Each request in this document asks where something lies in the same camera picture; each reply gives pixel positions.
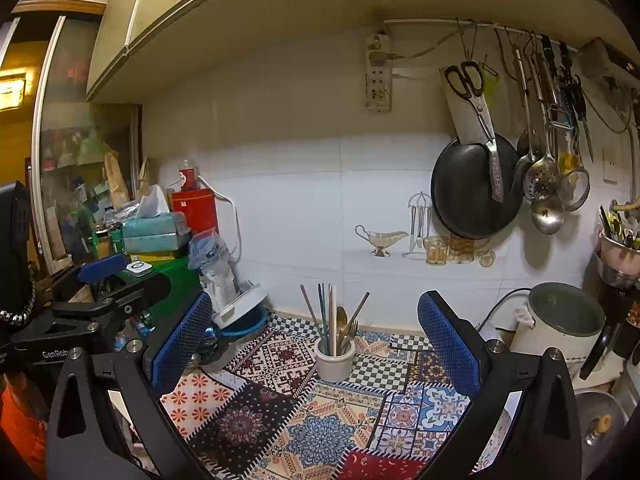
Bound white wall-mounted appliance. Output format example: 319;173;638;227
579;37;640;84

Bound gold spoon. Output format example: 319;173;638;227
335;305;349;353

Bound red tin box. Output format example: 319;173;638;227
171;188;220;249

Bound black-handled kitchen scissors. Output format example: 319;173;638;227
443;59;505;204

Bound aluminium pot lid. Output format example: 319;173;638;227
572;389;632;472

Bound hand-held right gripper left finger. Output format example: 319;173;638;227
44;290;214;480

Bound black white braided cable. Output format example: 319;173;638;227
0;279;37;324

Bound black power cable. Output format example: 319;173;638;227
477;287;534;334

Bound mesh strainer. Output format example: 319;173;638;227
557;130;592;212

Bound small steel ladle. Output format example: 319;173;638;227
512;50;539;196

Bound kitchenware wall sticker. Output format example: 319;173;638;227
354;190;497;269

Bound glass door cabinet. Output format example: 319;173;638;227
29;14;144;274

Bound black plastic object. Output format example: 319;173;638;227
579;255;639;382

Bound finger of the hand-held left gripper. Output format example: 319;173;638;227
49;253;129;302
51;271;172;332

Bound blue plastic basin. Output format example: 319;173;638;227
202;305;269;339

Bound patterned patchwork mat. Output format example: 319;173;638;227
160;310;512;480

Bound brown paper bag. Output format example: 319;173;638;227
102;142;132;212

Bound steel cleaver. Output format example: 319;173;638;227
439;64;496;149

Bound white power strip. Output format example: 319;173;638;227
364;33;394;114

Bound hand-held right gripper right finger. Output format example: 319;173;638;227
417;290;585;480

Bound green box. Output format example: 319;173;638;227
107;254;207;322

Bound white rice cooker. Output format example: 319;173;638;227
509;282;607;367

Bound clear printed plastic bag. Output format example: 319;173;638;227
187;229;239;312

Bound cream upper cabinet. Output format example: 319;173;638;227
85;0;622;107

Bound white ceramic cup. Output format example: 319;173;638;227
313;336;357;384

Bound black frying pan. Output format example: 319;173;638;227
430;135;525;240

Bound black chopstick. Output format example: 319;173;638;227
304;286;325;343
299;285;322;343

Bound white wall socket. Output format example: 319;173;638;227
602;147;621;184

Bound person's left forearm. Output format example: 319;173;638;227
0;372;49;479

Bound black-handled knife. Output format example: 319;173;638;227
557;42;596;164
539;34;572;127

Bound brown wooden chopstick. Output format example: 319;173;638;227
345;291;371;348

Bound bundle of assorted cutlery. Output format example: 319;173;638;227
598;204;640;252

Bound steel utensil drainer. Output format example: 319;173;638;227
597;232;640;289

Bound teal tissue box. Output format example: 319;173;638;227
121;184;194;254

